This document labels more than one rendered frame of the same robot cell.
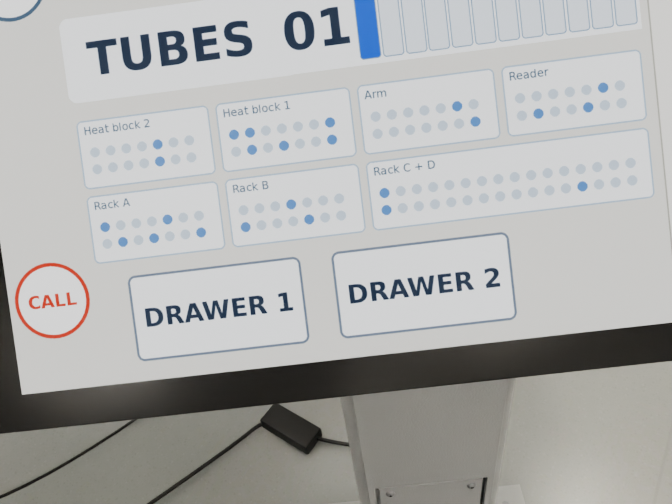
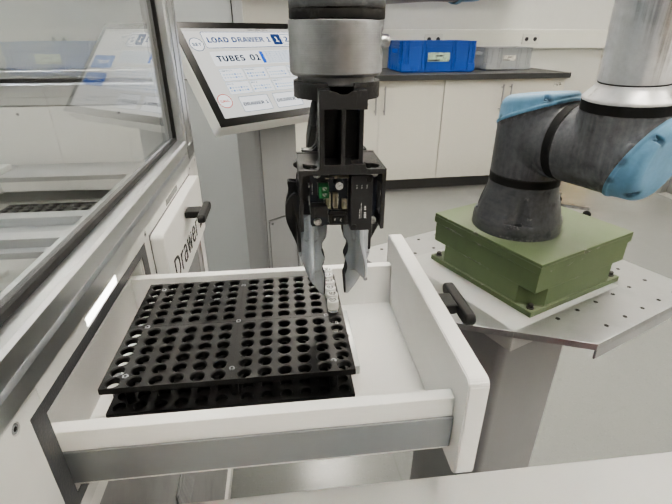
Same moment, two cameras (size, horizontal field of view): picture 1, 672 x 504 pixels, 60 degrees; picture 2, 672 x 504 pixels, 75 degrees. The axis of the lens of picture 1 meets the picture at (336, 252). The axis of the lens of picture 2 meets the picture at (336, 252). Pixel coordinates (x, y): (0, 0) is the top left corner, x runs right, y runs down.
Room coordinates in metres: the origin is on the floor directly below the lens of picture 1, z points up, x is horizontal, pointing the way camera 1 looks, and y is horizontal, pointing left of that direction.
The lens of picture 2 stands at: (-0.78, 0.84, 1.17)
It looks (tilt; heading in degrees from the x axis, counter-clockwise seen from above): 26 degrees down; 313
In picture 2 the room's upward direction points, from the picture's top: straight up
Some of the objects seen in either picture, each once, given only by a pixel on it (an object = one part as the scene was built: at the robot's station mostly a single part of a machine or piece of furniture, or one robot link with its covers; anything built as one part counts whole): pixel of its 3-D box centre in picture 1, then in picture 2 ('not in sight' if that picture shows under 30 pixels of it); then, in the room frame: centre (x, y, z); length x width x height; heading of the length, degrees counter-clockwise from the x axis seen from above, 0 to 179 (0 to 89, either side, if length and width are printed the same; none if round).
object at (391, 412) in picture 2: not in sight; (233, 349); (-0.44, 0.63, 0.86); 0.40 x 0.26 x 0.06; 49
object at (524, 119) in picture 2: not in sight; (537, 132); (-0.53, 0.07, 1.03); 0.13 x 0.12 x 0.14; 163
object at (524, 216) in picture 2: not in sight; (520, 198); (-0.52, 0.07, 0.91); 0.15 x 0.15 x 0.10
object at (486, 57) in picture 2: not in sight; (500, 58); (0.93, -3.07, 0.99); 0.40 x 0.31 x 0.17; 52
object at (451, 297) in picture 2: not in sight; (447, 303); (-0.60, 0.45, 0.91); 0.07 x 0.04 x 0.01; 139
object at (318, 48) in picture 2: not in sight; (339, 52); (-0.52, 0.55, 1.16); 0.08 x 0.08 x 0.05
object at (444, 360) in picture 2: not in sight; (421, 328); (-0.58, 0.47, 0.87); 0.29 x 0.02 x 0.11; 139
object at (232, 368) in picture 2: not in sight; (241, 345); (-0.45, 0.62, 0.87); 0.22 x 0.18 x 0.06; 49
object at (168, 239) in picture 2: not in sight; (183, 230); (-0.13, 0.51, 0.87); 0.29 x 0.02 x 0.11; 139
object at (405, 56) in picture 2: not in sight; (430, 55); (1.27, -2.51, 1.01); 0.61 x 0.41 x 0.22; 52
